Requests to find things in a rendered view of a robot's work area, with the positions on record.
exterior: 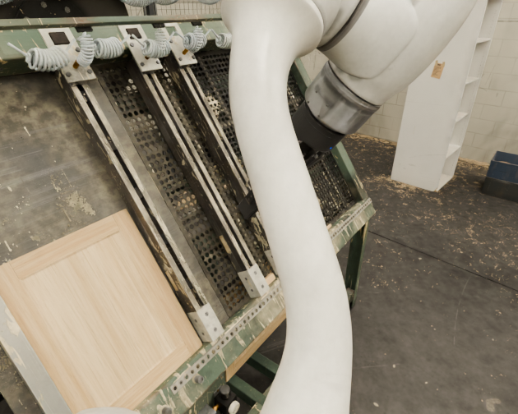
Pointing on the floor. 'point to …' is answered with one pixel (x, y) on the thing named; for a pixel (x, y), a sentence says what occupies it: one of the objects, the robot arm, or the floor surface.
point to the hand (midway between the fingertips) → (253, 200)
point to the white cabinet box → (444, 103)
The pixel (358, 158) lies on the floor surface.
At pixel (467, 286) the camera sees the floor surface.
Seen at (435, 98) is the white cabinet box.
